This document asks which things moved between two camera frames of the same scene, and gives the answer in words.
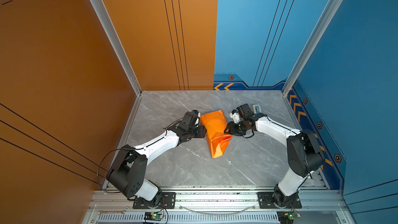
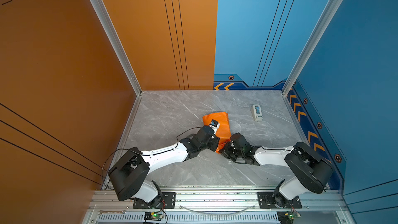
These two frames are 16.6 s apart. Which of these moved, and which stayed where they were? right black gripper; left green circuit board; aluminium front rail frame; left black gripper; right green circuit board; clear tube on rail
Moved: left black gripper; right black gripper
Stayed: right green circuit board; clear tube on rail; aluminium front rail frame; left green circuit board
